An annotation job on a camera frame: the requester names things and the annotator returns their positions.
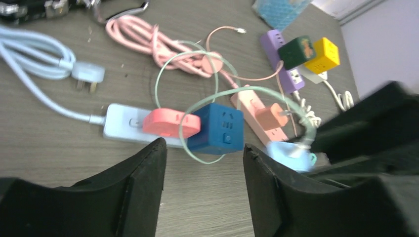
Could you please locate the white coiled power cord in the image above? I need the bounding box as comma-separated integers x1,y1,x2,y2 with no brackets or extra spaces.
322,80,355,113

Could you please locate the pink charger cable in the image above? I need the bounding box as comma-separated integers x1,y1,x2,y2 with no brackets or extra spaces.
195,26,298,138

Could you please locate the yellow cube socket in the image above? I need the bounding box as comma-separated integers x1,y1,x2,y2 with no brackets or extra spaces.
304,37,340,75

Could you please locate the light blue coiled cord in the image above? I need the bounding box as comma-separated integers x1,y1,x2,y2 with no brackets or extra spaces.
0,24,107,126

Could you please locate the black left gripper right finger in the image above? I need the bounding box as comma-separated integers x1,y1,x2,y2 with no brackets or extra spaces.
243,144,419,237

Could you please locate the dark blue cube socket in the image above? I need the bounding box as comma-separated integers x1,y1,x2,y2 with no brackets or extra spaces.
187,103,244,155

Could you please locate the blue wrapped metronome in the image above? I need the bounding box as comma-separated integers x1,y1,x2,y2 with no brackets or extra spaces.
251,0,312,31

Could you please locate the mint green charger cable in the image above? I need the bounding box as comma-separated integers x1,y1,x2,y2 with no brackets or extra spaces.
154,39,318,165

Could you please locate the purple power strip white cord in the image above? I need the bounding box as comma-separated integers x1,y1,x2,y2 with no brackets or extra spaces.
293,91,323,130

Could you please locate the light blue power strip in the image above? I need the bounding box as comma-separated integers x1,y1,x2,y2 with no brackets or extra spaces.
102,103,191,150

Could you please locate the pink coiled power cord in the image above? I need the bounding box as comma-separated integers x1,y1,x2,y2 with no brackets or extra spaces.
105,14,240,89

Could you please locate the pink cube socket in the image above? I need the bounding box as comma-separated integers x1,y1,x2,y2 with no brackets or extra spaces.
142,108,201,138

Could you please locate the black chip case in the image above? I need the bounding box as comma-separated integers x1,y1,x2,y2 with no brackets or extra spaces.
0,0,151,26

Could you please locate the light blue charger plug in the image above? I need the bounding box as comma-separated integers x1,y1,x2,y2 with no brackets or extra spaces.
266,141,317,173

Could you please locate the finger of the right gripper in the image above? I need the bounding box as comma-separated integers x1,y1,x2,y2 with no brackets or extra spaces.
305,140,419,188
310,81,419,163

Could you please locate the orange pink charger plug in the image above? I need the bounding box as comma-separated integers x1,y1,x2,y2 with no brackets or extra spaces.
255,103,288,130

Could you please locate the dark green cube socket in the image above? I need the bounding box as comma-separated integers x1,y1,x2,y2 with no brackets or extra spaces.
278,35,317,70

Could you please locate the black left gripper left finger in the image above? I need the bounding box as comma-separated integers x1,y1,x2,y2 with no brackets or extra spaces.
0,138,167,237

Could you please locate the pink power strip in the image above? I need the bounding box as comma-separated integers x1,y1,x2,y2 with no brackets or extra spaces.
231,90,288,145

